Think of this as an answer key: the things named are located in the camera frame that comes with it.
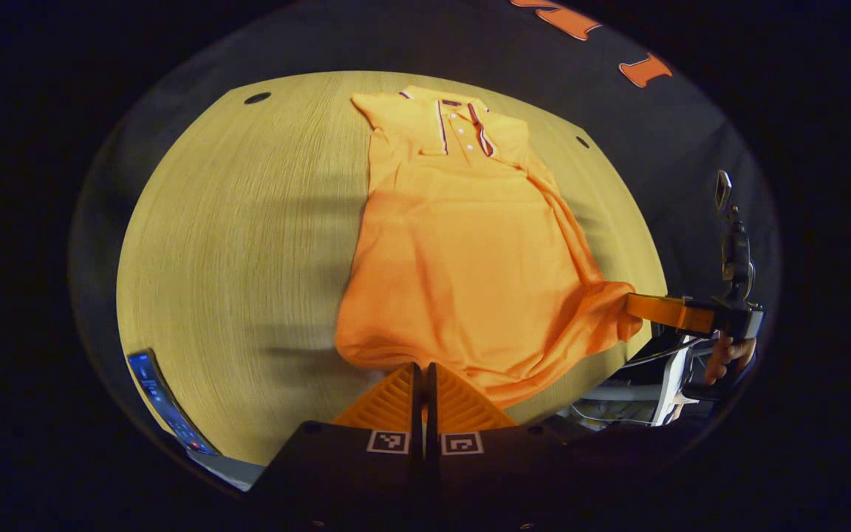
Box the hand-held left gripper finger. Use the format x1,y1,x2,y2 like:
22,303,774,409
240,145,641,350
425,362,607,532
248,362,424,532

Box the orange T-shirt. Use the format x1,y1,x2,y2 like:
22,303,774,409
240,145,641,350
335,85,644,409

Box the blue screen phone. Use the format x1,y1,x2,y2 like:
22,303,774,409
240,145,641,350
126,349,221,457

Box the black backdrop cloth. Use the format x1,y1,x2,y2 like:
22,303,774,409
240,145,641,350
67,0,781,444

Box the white table frame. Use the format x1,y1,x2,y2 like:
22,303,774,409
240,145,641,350
566,332,700,429

